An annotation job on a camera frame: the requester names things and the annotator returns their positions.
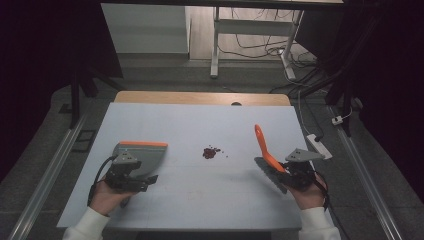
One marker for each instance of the pile of red beans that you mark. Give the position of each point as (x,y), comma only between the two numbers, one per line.
(209,153)

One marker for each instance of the black metal stand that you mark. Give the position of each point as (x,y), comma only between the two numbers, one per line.
(346,100)
(75,100)

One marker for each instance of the small white plug adapter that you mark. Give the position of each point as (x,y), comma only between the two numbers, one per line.
(337,120)

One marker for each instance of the white metal desk frame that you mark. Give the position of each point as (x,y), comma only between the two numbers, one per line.
(253,27)

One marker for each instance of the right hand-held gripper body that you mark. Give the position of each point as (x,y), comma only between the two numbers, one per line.
(300,173)

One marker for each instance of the white cabinet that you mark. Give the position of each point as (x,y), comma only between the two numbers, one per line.
(143,30)

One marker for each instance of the wooden table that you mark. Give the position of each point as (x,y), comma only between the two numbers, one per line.
(200,98)

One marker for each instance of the white power strip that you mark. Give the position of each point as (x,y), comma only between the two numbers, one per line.
(319,146)

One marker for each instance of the aluminium floor rail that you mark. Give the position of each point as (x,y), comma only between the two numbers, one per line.
(50,176)
(366,186)

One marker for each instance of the black curtain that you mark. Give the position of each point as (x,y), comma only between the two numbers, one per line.
(393,83)
(40,66)

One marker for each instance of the orange brush with grey bristles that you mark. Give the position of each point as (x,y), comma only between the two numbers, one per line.
(266,151)

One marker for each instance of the person's left hand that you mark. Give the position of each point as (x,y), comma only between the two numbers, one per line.
(105,198)

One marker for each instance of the person's right hand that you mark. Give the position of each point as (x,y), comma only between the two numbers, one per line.
(310,198)

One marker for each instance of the white table sheet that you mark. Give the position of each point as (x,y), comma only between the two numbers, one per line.
(200,196)

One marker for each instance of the grey dustpan with orange edge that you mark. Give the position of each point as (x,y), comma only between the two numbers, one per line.
(150,160)

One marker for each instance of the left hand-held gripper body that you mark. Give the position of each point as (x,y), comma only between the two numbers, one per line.
(125,173)

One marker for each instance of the black square floor plate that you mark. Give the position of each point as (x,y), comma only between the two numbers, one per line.
(85,140)

